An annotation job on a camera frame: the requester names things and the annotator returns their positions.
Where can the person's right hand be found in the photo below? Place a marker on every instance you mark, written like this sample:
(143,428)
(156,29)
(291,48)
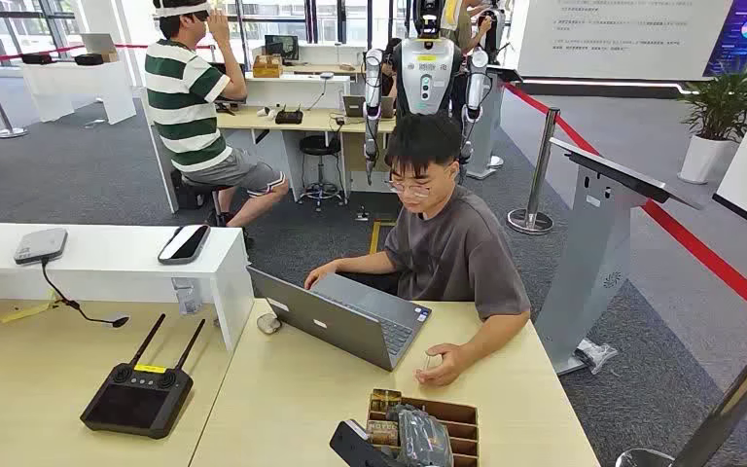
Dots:
(319,273)

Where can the person's left hand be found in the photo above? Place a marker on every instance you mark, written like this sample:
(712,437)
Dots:
(451,367)

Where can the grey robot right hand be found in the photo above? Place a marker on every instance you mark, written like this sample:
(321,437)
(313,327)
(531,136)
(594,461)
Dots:
(424,441)

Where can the small white object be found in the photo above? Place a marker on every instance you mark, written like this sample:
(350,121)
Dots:
(430,362)

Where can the dark patterned card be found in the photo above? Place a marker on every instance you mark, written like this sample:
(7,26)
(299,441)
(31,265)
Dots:
(383,433)
(385,401)

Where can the brown cardboard card holder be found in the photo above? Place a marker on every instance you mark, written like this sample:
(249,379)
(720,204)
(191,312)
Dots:
(460,422)

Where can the person at laptop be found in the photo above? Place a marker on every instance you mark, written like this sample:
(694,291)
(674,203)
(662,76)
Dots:
(457,251)

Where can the person on stool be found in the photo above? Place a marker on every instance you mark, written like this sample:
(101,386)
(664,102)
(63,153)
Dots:
(183,103)

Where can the standing person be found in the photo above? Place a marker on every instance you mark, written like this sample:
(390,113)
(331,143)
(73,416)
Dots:
(467,26)

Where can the grey open laptop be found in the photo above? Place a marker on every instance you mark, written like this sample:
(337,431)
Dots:
(322,316)

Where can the small grey round mouse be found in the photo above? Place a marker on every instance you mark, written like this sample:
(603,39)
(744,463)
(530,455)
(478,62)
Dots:
(269,323)

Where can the eyeglasses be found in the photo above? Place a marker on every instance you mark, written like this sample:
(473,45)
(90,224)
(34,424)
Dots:
(409,188)

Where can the black round stool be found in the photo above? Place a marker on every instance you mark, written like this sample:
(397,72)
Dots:
(319,146)

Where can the black phone with white screen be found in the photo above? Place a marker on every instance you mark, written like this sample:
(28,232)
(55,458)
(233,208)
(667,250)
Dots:
(184,244)

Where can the clear plastic bag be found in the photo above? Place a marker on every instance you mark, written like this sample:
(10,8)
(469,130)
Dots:
(596,354)

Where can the wooden desk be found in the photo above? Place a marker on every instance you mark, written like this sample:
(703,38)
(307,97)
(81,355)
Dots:
(309,120)

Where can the black router with antennas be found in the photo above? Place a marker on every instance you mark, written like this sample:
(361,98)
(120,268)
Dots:
(288,116)

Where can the grey kiosk stand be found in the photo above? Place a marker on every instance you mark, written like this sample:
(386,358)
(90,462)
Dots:
(483,135)
(589,258)

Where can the white counter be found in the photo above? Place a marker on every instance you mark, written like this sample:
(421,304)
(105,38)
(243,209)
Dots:
(296,90)

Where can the white shelf bench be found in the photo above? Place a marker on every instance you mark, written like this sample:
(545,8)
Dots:
(109,271)

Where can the brown cardboard box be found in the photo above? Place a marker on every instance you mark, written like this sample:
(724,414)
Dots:
(267,66)

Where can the black remote controller with antennas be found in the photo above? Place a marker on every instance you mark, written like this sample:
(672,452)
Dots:
(135,399)

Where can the silver humanoid robot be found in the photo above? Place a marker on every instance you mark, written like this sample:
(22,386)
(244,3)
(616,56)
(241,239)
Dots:
(425,71)

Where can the black monitor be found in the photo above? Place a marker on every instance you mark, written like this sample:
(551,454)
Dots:
(282,46)

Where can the red barrier belt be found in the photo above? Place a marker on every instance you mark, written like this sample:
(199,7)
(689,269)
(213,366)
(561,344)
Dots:
(702,251)
(0,58)

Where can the grey router box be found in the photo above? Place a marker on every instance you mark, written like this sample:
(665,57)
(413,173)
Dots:
(40,245)

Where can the yellow tape strip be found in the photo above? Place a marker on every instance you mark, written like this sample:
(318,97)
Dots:
(25,312)

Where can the white table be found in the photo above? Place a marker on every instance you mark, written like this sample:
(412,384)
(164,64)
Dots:
(83,80)

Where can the white plant pot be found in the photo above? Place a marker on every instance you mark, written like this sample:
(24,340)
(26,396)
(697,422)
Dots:
(705,158)

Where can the white text board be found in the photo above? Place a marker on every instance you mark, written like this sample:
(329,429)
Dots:
(618,35)

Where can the green potted plant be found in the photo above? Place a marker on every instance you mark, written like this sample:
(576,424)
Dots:
(721,103)

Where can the dark stanchion post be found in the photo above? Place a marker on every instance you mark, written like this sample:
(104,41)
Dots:
(734,399)

